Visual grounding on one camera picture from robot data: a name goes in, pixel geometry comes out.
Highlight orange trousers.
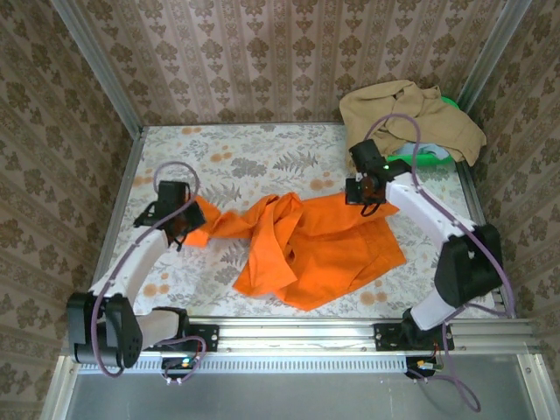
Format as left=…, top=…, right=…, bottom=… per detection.
left=181, top=192, right=408, bottom=312

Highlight beige trousers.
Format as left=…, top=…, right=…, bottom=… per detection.
left=339, top=80, right=487, bottom=167

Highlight green plastic basket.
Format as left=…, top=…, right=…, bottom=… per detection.
left=387, top=94, right=459, bottom=166

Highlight light blue garment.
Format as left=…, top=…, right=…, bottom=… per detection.
left=395, top=142, right=452, bottom=161

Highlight floral patterned table covering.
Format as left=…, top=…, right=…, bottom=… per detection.
left=94, top=123, right=504, bottom=319

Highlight black connector box with LED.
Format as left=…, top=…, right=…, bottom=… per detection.
left=405, top=356, right=444, bottom=380
left=160, top=356, right=199, bottom=381

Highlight grey metal panel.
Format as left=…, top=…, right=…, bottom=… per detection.
left=41, top=353, right=560, bottom=420

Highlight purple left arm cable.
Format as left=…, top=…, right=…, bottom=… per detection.
left=89, top=160, right=207, bottom=387

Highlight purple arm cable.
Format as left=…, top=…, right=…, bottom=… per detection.
left=362, top=113, right=515, bottom=413
left=89, top=160, right=207, bottom=387

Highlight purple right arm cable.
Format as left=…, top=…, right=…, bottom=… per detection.
left=362, top=113, right=515, bottom=413

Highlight aluminium table side rail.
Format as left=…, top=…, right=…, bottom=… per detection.
left=89, top=126, right=148, bottom=290
left=457, top=161, right=516, bottom=319

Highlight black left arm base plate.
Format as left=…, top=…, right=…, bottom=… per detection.
left=142, top=323, right=220, bottom=352

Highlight aluminium frame post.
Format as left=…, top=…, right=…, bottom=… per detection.
left=50, top=0, right=145, bottom=135
left=457, top=0, right=533, bottom=110

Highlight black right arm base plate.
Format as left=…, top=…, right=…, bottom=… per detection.
left=374, top=322, right=455, bottom=352

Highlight aluminium mounting rail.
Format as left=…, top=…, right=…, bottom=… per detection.
left=60, top=317, right=543, bottom=358

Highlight slotted grey cable duct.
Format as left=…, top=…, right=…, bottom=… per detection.
left=77, top=353, right=410, bottom=375

